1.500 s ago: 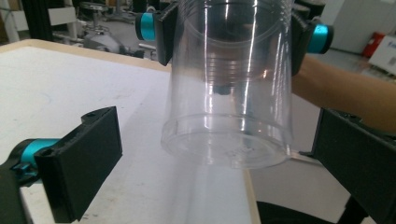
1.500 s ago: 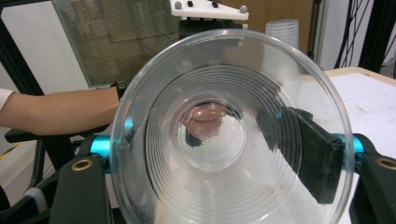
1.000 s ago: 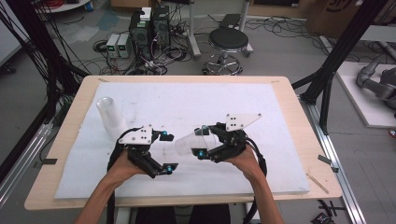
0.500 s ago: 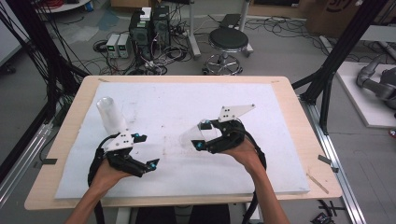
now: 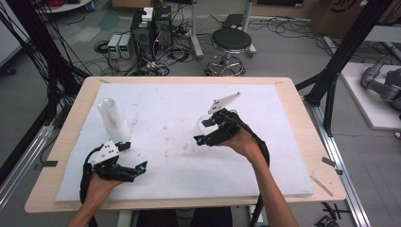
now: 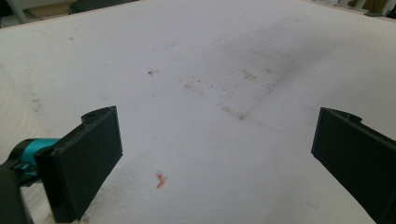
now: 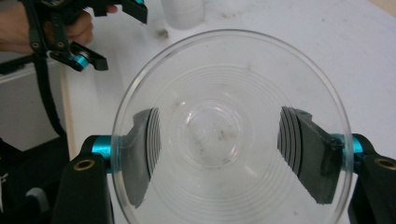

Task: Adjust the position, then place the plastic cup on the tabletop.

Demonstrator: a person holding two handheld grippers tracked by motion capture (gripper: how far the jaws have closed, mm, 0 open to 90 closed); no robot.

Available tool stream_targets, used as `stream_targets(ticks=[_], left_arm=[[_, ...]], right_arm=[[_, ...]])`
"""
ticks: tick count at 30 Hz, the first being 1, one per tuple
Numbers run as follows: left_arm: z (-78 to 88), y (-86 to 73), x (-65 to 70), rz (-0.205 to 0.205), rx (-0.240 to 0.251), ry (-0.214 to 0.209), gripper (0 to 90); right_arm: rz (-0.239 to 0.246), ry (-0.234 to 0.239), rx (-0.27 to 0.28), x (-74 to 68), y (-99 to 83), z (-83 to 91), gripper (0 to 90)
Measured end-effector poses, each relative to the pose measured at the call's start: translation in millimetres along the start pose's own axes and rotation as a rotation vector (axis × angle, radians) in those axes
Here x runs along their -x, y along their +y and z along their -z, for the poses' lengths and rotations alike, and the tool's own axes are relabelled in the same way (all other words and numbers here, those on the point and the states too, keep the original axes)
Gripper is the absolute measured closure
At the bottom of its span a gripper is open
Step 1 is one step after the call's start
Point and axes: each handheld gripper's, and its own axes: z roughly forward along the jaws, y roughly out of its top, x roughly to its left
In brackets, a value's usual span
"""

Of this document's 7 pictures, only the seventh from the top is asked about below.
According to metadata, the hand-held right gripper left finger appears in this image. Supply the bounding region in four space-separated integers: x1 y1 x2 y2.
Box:
120 106 163 209

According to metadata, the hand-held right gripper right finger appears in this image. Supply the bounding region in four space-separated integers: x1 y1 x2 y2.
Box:
276 106 344 205

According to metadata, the black strap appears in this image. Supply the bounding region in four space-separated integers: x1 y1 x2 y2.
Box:
31 54 68 138

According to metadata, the white box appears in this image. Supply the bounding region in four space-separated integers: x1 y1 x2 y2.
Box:
0 59 68 152

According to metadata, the clear glass bowl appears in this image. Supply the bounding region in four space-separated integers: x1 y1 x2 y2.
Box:
110 28 354 224

